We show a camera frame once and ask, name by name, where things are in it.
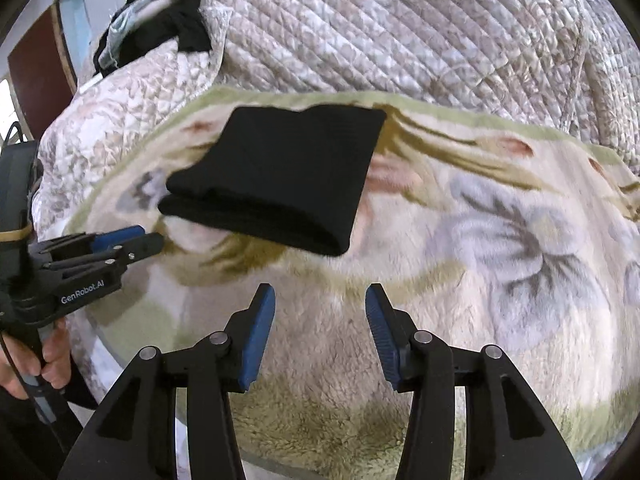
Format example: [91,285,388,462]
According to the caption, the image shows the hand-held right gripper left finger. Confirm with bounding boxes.
[57,282,277,480]

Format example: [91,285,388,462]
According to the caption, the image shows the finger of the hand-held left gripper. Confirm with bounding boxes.
[95,232,166,265]
[75,226,147,256]

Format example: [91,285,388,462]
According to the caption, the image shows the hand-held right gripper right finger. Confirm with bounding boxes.
[364,282,583,480]

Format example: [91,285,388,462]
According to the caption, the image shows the black pants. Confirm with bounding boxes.
[157,105,388,258]

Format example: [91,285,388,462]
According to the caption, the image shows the person's left forearm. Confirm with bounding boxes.
[0,375,103,480]

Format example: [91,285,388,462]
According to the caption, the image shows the person's left hand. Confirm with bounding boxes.
[0,319,74,402]

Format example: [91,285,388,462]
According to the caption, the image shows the floral fleece blanket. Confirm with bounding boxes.
[65,85,640,471]

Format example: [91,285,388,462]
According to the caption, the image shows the brown wooden door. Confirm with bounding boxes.
[7,4,77,128]

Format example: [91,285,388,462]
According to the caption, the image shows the light blue cloth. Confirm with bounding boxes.
[106,0,153,70]

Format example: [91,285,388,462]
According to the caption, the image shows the black garment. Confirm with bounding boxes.
[95,0,215,68]

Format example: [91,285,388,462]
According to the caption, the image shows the beige white quilted bedspread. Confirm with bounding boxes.
[30,0,640,411]

